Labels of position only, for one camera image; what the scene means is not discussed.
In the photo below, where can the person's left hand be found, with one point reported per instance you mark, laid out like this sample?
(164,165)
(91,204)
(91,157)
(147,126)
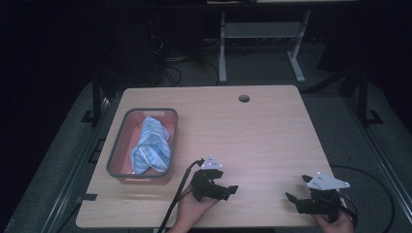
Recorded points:
(191,210)

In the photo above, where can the black metal stand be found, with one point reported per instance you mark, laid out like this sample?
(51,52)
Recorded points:
(96,97)
(363,97)

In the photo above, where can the aluminium floor rail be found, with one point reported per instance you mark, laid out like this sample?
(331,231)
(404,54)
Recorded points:
(385,168)
(74,181)

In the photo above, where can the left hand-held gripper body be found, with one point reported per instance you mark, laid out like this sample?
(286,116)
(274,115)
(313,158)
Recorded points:
(203,189)

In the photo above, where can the pink basket with grey rim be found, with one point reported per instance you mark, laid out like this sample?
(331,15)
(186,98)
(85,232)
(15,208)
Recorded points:
(120,152)

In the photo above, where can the person's right hand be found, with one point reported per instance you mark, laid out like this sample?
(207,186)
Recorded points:
(336,225)

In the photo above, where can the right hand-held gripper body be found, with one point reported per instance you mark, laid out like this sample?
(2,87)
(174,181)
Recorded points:
(319,202)

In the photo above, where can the black tape strip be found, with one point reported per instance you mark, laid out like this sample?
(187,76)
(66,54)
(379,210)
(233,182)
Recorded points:
(88,197)

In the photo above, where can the blue striped cloth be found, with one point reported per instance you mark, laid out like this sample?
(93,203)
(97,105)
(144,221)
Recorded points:
(152,145)

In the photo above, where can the white metal desk frame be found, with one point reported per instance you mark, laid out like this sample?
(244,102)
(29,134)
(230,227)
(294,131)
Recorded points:
(262,30)

